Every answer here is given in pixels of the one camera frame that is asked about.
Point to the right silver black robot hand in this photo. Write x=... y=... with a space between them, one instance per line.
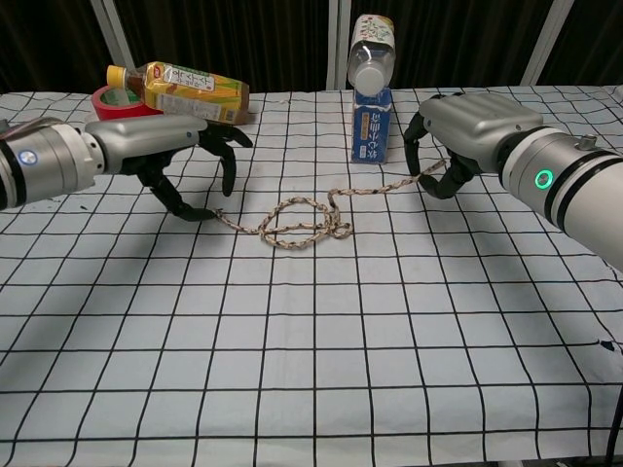
x=467 y=126

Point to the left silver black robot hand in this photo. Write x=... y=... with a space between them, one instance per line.
x=146 y=138

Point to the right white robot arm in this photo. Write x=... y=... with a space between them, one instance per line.
x=564 y=185

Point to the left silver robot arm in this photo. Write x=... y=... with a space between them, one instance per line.
x=44 y=163

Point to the red tape roll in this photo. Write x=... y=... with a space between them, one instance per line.
x=114 y=107

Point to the yellow label tea bottle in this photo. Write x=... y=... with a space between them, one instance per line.
x=194 y=95

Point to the blue white carton box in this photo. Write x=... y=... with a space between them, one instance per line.
x=372 y=129

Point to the clear white cap bottle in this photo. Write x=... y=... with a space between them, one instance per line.
x=372 y=53

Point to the white black grid tablecloth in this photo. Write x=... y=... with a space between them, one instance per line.
x=311 y=340

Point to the white metal frame post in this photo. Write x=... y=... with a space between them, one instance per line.
x=114 y=34
x=547 y=41
x=338 y=44

